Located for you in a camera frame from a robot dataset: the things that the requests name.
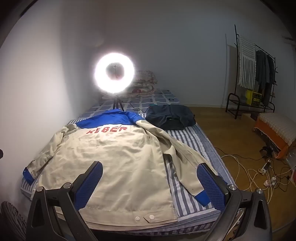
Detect black metal clothes rack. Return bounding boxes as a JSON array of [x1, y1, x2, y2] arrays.
[[225, 24, 279, 120]]

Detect dark navy garment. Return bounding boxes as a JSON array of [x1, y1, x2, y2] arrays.
[[145, 104, 196, 130]]

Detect ring light on tripod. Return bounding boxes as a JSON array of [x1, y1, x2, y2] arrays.
[[92, 51, 136, 112]]

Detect yellow box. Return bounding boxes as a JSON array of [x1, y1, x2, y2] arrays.
[[245, 89, 263, 106]]

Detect bed with striped sheet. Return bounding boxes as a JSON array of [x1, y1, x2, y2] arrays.
[[20, 89, 238, 241]]

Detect stack of folded floral quilts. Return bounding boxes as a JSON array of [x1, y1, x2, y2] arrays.
[[126, 70, 159, 96]]

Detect striped hanging towel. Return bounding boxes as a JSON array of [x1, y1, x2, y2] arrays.
[[238, 36, 257, 90]]

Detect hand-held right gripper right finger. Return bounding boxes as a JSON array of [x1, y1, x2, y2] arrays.
[[197, 163, 278, 241]]

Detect beige and blue jacket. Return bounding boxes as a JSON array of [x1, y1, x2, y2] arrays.
[[22, 109, 228, 227]]

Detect white floor cable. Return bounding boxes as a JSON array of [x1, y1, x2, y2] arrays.
[[218, 154, 296, 204]]

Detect orange bench with white cover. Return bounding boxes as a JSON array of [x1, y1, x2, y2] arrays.
[[253, 112, 296, 159]]

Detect black floor cable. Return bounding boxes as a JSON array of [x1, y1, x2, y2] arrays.
[[215, 148, 265, 161]]

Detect dark hanging clothes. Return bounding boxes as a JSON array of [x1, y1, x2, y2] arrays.
[[255, 49, 276, 106]]

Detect blue checked bed sheet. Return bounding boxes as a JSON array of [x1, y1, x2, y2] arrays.
[[76, 89, 181, 123]]

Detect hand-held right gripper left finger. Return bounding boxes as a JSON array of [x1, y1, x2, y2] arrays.
[[26, 161, 103, 241]]

